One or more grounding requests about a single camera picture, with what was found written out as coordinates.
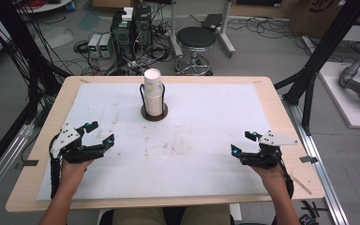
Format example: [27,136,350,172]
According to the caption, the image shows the black wire cup holder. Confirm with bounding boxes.
[139,82,169,123]

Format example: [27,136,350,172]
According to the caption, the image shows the person's right hand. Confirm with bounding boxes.
[250,163,290,189]

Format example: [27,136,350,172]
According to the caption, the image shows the white table mat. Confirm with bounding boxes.
[36,82,293,202]

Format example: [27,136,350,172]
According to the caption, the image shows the black tape strip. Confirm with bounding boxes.
[14,158,39,171]
[299,155,320,164]

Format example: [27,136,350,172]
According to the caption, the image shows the black computer tower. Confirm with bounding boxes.
[133,5,154,59]
[110,10,136,61]

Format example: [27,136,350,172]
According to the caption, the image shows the thin wooden stick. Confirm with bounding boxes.
[289,172,313,196]

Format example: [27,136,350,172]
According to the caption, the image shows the black flat device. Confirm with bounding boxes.
[201,13,224,33]

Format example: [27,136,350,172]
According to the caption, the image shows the black metal frame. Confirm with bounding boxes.
[0,0,71,128]
[274,0,360,136]

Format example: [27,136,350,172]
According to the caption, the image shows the small white box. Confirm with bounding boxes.
[121,7,135,23]

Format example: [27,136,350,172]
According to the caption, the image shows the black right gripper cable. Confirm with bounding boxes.
[278,157,295,200]

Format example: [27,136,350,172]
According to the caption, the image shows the white metal stand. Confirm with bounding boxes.
[168,0,237,59]

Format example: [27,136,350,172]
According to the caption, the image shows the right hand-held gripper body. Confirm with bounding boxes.
[239,129,299,171]

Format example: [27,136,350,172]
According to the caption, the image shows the person's left hand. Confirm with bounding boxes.
[59,157,96,184]

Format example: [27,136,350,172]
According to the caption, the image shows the white platform board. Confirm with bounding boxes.
[318,61,360,130]

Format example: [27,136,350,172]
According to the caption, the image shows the aluminium floor rail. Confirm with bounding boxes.
[281,96,351,225]
[0,122,36,210]

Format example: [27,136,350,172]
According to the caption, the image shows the stack of white paper cups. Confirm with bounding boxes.
[143,67,164,117]

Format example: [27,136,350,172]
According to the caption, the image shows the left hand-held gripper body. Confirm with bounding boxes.
[49,122,107,164]

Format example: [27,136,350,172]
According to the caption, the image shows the grey bench power supply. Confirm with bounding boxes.
[98,33,115,60]
[87,33,102,59]

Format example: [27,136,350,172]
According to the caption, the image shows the black round stool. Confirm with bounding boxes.
[173,26,218,77]

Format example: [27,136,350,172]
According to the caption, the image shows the person's khaki pants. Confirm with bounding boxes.
[112,204,233,225]

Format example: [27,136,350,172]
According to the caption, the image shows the brown cardboard box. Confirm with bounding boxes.
[289,0,360,39]

